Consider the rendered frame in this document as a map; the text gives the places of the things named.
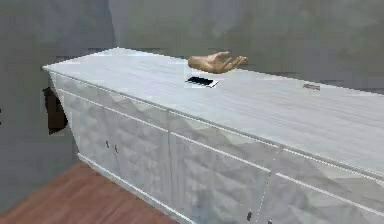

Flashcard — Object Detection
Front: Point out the white wooden sideboard cupboard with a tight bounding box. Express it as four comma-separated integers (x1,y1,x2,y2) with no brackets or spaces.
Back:
42,47,384,224

